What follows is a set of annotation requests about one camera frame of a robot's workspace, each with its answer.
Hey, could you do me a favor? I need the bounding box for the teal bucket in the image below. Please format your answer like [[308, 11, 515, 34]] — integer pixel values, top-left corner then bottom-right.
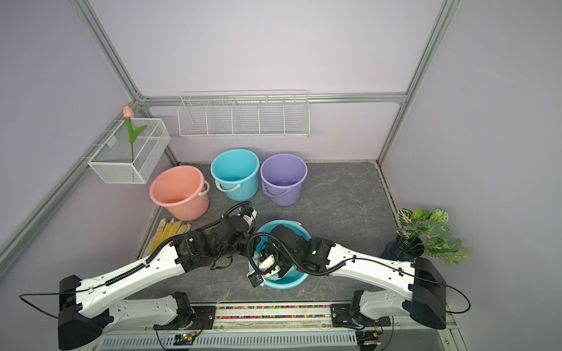
[[253, 219, 311, 290], [210, 149, 260, 202]]

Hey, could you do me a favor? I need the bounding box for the pink plastic bucket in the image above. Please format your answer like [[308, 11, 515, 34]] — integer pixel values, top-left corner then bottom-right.
[[149, 165, 210, 222]]

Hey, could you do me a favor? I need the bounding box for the purple bucket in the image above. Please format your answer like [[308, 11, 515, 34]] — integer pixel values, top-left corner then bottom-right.
[[260, 154, 308, 206]]

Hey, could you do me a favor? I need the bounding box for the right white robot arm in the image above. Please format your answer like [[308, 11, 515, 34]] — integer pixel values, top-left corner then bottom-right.
[[265, 225, 447, 330]]

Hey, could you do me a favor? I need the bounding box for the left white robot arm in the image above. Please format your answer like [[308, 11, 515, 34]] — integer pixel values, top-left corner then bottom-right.
[[58, 208, 257, 350]]

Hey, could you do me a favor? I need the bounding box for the yellow white work glove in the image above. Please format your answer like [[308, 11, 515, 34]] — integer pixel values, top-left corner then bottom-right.
[[143, 218, 192, 257]]

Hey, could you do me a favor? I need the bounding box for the potted green plant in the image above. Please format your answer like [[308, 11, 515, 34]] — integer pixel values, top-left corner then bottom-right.
[[381, 209, 468, 265]]

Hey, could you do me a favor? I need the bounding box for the pink artificial tulip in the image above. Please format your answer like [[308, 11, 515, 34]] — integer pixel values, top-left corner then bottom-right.
[[123, 106, 147, 162]]

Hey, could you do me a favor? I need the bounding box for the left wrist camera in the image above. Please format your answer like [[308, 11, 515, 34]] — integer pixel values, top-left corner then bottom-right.
[[239, 206, 257, 229]]

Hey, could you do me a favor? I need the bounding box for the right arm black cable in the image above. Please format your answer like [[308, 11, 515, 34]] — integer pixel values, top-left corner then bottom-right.
[[350, 256, 471, 315]]

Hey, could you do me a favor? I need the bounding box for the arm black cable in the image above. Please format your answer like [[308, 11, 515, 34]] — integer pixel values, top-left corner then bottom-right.
[[19, 291, 84, 320], [350, 256, 471, 315]]

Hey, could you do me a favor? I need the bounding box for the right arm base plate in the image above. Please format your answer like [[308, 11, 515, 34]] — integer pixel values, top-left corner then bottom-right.
[[329, 302, 392, 328]]

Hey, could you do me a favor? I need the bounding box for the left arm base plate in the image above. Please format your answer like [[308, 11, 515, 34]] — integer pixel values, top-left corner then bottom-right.
[[153, 305, 217, 331]]

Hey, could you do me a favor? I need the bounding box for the white vented cable duct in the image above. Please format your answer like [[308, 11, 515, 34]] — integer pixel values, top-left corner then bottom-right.
[[92, 331, 359, 350]]

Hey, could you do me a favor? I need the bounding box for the long white wire shelf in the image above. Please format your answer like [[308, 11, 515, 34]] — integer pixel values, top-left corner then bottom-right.
[[178, 90, 310, 138]]

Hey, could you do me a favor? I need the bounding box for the white wire basket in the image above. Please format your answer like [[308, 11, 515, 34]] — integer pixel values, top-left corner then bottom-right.
[[88, 118, 171, 184]]

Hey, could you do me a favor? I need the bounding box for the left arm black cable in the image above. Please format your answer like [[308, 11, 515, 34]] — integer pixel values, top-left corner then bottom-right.
[[19, 291, 84, 320]]

